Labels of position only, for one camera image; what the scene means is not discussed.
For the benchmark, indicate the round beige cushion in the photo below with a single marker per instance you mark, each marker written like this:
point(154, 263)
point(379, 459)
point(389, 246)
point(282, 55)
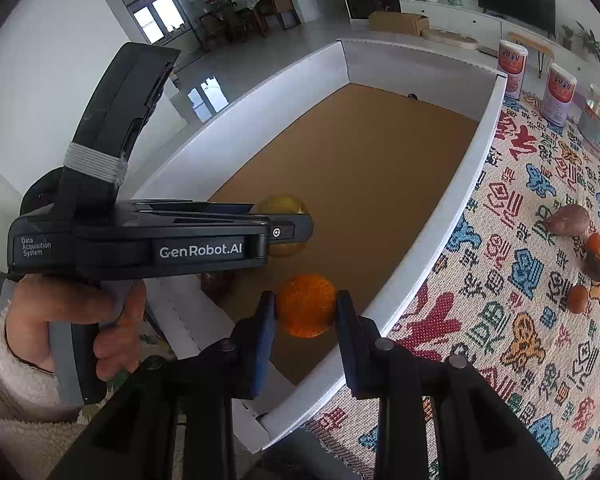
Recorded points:
point(450, 39)

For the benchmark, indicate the sweet potato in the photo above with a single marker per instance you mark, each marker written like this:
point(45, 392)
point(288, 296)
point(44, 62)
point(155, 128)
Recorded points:
point(569, 221)

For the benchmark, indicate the large leafy potted plant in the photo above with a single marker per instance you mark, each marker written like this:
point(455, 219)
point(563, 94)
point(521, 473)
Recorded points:
point(594, 42)

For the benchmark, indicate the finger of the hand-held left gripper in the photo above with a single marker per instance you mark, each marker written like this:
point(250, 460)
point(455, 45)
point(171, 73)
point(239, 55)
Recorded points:
point(292, 231)

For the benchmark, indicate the small orange fruit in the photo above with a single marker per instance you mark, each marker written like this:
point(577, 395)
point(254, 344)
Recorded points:
point(596, 243)
point(577, 299)

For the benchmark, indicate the printed woven tablecloth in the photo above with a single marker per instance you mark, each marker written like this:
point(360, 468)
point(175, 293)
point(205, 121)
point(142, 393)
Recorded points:
point(505, 285)

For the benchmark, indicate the wooden stool hairpin legs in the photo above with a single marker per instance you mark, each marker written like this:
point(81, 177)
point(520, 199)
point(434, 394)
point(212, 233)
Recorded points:
point(529, 42)

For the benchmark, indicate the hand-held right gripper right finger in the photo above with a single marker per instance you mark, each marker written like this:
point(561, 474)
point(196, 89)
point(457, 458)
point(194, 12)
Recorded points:
point(348, 347)

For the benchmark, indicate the dark brown fruit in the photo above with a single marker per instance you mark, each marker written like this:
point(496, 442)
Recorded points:
point(596, 267)

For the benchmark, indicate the brown cardboard box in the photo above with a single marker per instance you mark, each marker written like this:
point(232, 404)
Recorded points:
point(397, 22)

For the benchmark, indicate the white cardboard box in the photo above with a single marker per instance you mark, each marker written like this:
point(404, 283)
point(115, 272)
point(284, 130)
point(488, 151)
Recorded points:
point(360, 160)

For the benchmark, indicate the white red label can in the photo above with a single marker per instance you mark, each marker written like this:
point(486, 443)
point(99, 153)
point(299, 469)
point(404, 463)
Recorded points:
point(512, 67)
point(560, 95)

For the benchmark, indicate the yellow round fruit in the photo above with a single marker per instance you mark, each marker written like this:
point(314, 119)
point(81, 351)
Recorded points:
point(285, 205)

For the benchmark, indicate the wooden dining chair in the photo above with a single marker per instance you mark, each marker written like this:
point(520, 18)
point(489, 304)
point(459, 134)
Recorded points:
point(280, 5)

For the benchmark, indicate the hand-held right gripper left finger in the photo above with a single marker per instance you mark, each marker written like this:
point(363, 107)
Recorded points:
point(261, 345)

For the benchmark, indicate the black television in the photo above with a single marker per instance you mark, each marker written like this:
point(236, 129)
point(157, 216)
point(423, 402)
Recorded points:
point(515, 0)

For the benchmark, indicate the window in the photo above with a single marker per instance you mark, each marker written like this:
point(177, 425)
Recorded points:
point(157, 12)

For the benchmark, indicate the orange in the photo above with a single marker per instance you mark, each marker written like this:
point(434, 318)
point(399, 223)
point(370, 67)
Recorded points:
point(306, 306)

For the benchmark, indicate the person's left hand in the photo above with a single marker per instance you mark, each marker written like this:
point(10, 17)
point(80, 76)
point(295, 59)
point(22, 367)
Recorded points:
point(55, 310)

